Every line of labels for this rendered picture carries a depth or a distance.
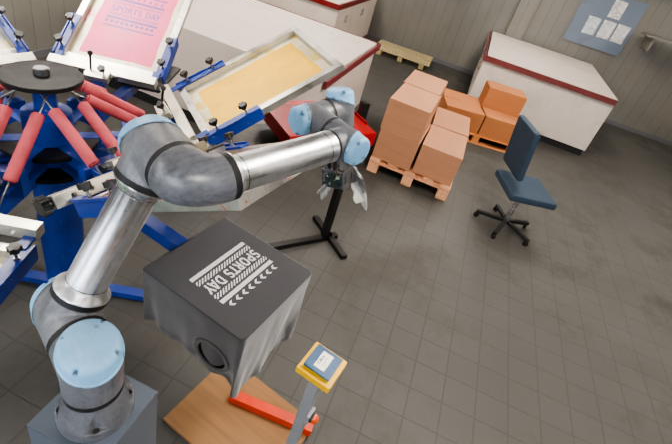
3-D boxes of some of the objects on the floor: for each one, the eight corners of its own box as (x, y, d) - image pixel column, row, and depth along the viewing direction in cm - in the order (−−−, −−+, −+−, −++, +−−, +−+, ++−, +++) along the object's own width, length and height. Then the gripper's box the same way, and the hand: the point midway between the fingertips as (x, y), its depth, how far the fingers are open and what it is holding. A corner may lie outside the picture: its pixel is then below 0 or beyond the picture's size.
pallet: (432, 63, 890) (434, 57, 884) (426, 72, 823) (428, 66, 817) (379, 44, 908) (381, 39, 902) (369, 51, 842) (371, 45, 836)
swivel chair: (529, 223, 452) (585, 136, 395) (530, 255, 404) (594, 161, 347) (473, 200, 461) (519, 112, 404) (468, 229, 414) (520, 133, 357)
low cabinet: (564, 110, 848) (592, 64, 797) (581, 158, 651) (618, 101, 600) (470, 76, 878) (490, 30, 827) (458, 112, 681) (484, 54, 630)
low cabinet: (367, 39, 913) (380, -8, 862) (326, 64, 710) (340, 5, 659) (283, 9, 944) (291, -38, 893) (220, 25, 741) (226, -35, 690)
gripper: (300, 144, 121) (304, 206, 129) (364, 155, 112) (363, 222, 121) (317, 135, 128) (318, 195, 136) (378, 145, 119) (376, 209, 127)
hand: (344, 204), depth 131 cm, fingers open, 14 cm apart
